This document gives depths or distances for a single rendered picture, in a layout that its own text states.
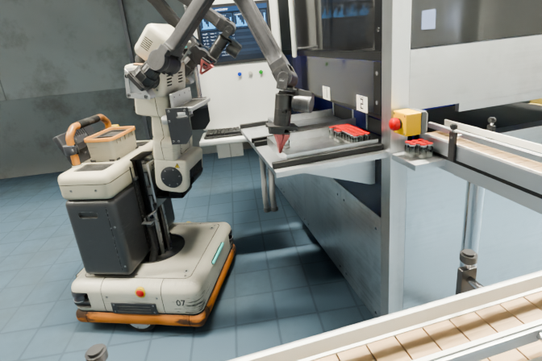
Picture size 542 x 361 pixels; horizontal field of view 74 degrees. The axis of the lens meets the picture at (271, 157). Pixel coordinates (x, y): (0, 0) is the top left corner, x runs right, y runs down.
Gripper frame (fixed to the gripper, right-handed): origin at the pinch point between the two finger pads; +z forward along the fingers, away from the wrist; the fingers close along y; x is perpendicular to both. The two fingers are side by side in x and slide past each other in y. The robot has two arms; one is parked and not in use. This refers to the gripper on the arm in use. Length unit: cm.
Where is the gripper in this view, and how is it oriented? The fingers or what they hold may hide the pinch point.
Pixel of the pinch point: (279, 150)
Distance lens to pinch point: 124.4
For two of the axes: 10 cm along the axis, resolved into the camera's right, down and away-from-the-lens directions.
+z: -0.7, 9.5, 2.9
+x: -2.0, -3.0, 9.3
